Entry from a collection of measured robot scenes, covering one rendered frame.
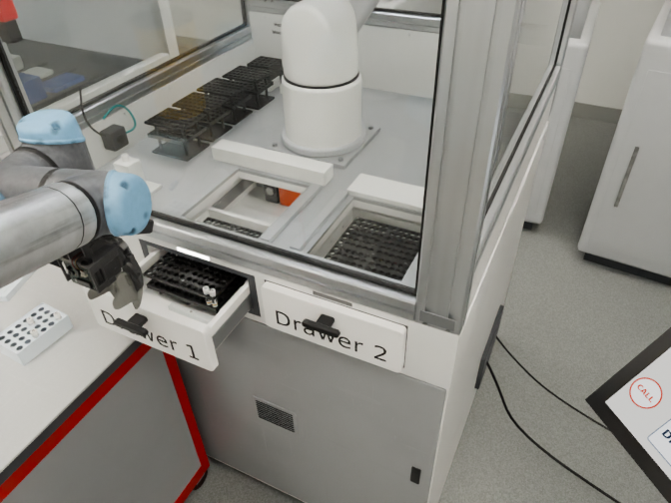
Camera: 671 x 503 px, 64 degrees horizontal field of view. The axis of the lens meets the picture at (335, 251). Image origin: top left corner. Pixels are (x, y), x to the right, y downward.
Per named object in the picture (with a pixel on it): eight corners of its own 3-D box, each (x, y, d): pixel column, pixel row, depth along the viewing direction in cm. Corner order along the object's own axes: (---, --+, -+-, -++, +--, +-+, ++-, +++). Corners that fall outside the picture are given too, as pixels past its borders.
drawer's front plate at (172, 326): (214, 372, 100) (203, 332, 93) (98, 324, 110) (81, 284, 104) (219, 365, 101) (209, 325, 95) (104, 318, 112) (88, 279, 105)
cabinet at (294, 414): (421, 573, 148) (455, 394, 97) (134, 430, 184) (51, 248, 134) (500, 335, 214) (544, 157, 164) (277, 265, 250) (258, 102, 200)
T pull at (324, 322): (337, 339, 95) (337, 334, 94) (301, 326, 98) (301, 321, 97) (346, 325, 98) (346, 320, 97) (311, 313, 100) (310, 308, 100)
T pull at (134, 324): (145, 338, 97) (143, 333, 96) (114, 325, 99) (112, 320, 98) (159, 324, 99) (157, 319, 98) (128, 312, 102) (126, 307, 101)
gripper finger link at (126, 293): (117, 325, 92) (94, 284, 87) (141, 302, 96) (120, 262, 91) (130, 329, 91) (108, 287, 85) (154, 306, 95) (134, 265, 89)
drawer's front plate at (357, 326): (399, 374, 99) (403, 333, 92) (266, 325, 109) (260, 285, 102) (403, 367, 100) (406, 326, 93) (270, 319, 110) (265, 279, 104)
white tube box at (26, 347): (24, 366, 110) (16, 353, 107) (-2, 351, 113) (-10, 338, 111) (73, 326, 118) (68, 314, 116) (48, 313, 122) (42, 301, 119)
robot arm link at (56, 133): (-6, 131, 69) (37, 102, 75) (28, 202, 76) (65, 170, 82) (47, 136, 67) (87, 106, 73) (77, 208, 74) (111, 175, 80)
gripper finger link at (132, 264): (122, 288, 92) (101, 249, 87) (130, 282, 93) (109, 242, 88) (142, 293, 90) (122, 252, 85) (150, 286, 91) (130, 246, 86)
